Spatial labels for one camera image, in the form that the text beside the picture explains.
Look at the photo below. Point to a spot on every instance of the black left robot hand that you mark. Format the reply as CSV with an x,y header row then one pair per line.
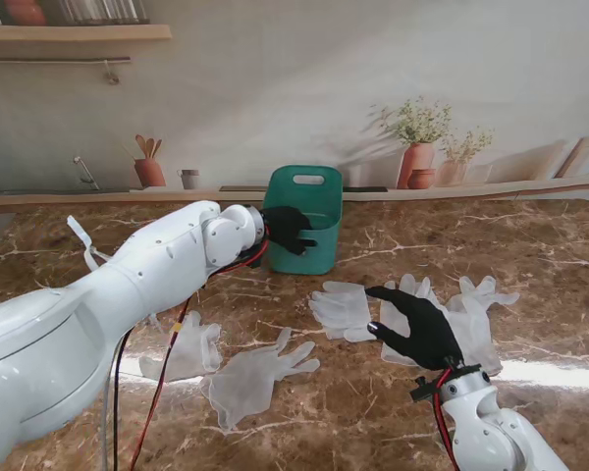
x,y
287,225

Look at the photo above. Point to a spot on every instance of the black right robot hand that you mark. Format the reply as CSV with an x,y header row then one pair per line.
x,y
432,333

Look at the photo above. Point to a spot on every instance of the green plastic basket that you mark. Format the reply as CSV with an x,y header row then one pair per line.
x,y
319,201

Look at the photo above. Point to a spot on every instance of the translucent white disposable glove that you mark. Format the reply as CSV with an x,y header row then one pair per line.
x,y
255,378
338,309
476,324
422,289
196,348

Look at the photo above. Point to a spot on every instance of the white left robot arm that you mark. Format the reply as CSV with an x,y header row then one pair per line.
x,y
78,319

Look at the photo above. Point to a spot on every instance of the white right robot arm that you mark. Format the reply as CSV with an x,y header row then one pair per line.
x,y
486,427

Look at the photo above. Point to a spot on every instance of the terracotta pot with wooden utensils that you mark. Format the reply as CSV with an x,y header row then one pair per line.
x,y
149,172

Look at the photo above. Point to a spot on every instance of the row of glass jars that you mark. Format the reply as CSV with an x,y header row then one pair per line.
x,y
103,11

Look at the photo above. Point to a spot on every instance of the terracotta jar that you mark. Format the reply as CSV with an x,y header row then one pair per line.
x,y
25,12

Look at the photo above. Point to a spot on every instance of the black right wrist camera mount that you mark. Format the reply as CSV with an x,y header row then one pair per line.
x,y
422,390

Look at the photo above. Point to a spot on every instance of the light wooden wall shelf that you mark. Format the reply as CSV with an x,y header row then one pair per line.
x,y
78,33

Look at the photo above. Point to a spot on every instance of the metal hanging rail with hook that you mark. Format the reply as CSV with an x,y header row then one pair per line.
x,y
54,59

